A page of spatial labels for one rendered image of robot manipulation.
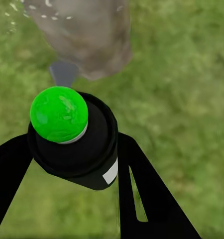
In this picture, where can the tree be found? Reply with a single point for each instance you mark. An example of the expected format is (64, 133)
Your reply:
(95, 34)

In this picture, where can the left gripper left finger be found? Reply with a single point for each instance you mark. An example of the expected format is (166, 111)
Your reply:
(15, 158)

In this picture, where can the pesticide atomizer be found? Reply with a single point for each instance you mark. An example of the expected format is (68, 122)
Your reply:
(73, 135)

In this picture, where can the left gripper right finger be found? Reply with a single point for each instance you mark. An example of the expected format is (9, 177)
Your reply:
(166, 220)

